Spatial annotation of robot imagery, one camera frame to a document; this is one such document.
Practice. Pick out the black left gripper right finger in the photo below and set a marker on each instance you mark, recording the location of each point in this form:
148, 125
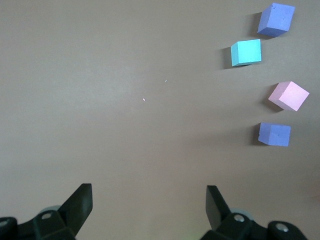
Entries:
217, 212

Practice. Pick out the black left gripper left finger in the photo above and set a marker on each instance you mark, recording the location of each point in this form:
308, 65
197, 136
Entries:
75, 212

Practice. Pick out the purple foam block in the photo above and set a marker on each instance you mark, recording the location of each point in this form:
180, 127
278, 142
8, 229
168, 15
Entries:
275, 133
277, 17

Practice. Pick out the light pink foam block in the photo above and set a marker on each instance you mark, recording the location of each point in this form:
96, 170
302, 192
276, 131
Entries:
291, 96

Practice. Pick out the cyan foam block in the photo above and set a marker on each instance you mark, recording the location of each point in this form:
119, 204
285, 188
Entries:
247, 51

